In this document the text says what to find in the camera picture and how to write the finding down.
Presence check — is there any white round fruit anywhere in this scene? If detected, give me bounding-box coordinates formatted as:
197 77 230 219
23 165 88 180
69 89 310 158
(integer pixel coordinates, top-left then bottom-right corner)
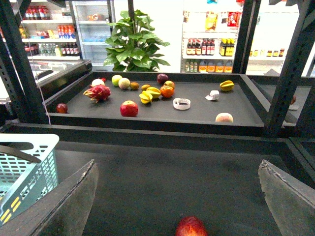
91 78 106 87

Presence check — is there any yellow starfruit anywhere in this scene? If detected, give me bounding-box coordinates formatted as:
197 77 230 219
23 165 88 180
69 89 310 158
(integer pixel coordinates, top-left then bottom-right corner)
220 80 235 91
146 87 161 99
139 91 153 104

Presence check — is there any left store drink shelf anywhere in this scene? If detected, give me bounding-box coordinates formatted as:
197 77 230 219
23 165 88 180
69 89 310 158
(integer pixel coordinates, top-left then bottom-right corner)
19 0 81 60

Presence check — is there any small dark red apple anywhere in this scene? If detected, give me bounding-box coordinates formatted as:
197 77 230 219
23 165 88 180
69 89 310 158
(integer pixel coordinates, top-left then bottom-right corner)
56 103 68 114

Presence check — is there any black chest freezer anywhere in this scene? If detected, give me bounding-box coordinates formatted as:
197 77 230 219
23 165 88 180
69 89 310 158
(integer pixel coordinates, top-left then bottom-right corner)
30 60 92 99

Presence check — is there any black metal shelf post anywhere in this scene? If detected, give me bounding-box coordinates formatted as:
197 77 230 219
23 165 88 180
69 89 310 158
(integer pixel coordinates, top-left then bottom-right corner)
0 0 50 124

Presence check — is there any yellow orange mango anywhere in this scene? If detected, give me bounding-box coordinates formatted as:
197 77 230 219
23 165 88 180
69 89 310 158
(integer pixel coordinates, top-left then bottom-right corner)
0 197 21 224

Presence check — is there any glass door refrigerator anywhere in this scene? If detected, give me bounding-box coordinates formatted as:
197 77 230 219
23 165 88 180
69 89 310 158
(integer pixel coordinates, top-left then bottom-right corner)
70 0 115 71

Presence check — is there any right black shelf post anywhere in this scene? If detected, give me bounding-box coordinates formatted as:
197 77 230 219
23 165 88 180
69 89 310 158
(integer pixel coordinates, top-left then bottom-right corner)
263 0 315 137

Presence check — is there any orange persimmon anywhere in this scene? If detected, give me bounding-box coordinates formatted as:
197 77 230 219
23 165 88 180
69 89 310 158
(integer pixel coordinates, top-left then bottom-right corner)
160 86 174 98

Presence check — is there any black upper display tray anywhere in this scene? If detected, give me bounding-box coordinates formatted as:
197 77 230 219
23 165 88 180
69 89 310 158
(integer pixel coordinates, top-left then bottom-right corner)
45 72 270 136

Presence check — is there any pale pink peach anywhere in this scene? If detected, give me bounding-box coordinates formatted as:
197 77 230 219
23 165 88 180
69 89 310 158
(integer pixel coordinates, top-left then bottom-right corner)
215 113 234 122

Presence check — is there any pale green melon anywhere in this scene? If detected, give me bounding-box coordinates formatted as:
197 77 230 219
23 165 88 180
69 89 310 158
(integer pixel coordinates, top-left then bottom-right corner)
118 78 130 89

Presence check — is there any middle black shelf post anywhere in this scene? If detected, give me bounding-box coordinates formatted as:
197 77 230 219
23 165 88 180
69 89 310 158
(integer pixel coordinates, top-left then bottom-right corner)
232 0 261 74

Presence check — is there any green potted plant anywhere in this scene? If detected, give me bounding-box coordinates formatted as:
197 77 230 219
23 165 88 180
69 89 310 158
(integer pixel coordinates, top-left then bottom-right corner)
103 10 170 72

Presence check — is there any small yellow-brown fruit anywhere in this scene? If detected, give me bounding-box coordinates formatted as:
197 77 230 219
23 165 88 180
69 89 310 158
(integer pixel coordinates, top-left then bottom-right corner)
141 84 151 91

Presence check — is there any green apple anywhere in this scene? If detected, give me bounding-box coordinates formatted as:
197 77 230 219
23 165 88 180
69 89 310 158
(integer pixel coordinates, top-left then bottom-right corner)
111 75 122 87

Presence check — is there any right store sauce shelf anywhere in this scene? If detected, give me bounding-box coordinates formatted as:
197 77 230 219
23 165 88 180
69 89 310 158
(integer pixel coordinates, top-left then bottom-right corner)
181 2 288 75

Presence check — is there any small red-yellow apple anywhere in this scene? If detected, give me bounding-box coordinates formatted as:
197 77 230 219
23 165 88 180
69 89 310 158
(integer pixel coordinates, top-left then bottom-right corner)
163 80 175 89

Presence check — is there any rear yellow starfruit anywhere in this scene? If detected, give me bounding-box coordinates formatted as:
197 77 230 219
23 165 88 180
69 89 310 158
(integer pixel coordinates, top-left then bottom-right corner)
146 87 161 99

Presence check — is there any brown kiwi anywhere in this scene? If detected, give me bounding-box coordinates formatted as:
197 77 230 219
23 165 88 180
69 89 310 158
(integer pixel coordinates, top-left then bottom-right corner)
130 82 139 90

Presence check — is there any white crumpled foam net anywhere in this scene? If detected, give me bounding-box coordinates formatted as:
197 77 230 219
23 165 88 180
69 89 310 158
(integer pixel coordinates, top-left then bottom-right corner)
205 90 220 101

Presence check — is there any far right yellow starfruit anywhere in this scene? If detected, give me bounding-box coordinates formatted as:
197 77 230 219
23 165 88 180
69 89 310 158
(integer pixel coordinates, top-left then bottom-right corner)
220 80 235 91

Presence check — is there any pink dragon fruit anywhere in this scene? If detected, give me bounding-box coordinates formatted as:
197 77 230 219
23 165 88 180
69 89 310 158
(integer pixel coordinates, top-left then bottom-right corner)
83 85 111 103

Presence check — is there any light blue plastic basket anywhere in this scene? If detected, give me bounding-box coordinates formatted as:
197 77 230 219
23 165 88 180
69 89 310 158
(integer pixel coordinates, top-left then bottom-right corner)
0 133 59 220

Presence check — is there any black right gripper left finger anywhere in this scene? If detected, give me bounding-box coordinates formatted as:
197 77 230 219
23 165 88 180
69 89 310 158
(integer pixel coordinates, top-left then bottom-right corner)
0 160 98 236

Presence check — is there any front yellow starfruit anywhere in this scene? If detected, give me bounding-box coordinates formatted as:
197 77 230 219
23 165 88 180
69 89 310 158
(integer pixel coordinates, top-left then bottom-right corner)
139 91 153 104

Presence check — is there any red yellow mango on table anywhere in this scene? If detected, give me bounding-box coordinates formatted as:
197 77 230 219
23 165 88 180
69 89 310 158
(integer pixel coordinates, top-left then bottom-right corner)
175 216 208 236

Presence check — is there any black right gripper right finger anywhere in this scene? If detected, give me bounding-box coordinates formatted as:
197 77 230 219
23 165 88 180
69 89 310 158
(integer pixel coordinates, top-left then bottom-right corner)
258 159 315 236

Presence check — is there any large red apple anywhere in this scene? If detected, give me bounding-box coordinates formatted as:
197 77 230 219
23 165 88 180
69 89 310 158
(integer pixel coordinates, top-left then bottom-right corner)
120 100 138 117

